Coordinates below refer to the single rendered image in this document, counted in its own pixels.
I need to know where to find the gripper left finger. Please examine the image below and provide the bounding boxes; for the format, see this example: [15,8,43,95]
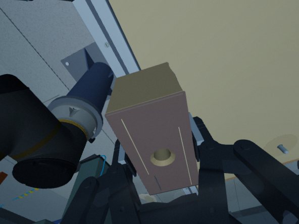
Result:
[61,139,141,224]

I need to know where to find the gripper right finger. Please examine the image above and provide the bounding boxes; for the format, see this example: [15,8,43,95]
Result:
[188,114,299,224]

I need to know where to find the maple stop block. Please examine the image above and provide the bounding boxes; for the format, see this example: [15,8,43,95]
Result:
[104,62,199,196]

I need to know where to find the cream round disc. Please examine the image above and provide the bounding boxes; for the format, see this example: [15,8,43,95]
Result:
[143,194,157,204]

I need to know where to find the blue cable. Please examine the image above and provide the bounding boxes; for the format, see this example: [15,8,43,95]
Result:
[98,154,109,176]

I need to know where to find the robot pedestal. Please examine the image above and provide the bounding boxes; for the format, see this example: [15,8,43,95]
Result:
[47,43,116,142]

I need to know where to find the grey-blue metal rail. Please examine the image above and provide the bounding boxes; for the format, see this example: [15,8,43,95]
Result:
[72,0,142,79]

